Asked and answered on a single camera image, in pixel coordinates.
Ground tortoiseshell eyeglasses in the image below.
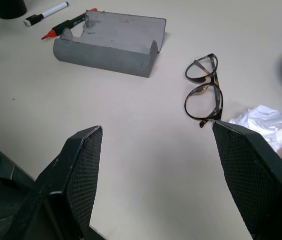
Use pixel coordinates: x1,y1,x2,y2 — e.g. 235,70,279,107
184,52,224,129

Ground black marker with red caps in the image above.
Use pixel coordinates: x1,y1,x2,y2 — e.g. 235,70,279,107
41,7,98,40

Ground crumpled white plastic bag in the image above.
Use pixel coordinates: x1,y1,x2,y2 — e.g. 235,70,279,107
228,104,282,154

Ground white marker with black cap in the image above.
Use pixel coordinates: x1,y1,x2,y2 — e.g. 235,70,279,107
23,1,70,27

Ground grey felt glasses case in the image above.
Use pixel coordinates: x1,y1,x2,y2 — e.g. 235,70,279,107
53,8,168,79

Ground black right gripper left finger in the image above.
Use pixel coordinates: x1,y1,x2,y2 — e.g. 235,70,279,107
4,125,104,240

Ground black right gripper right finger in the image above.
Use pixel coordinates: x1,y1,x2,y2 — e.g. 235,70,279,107
211,119,282,240

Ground black pen cup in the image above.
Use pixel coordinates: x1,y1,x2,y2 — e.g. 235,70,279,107
0,0,28,20

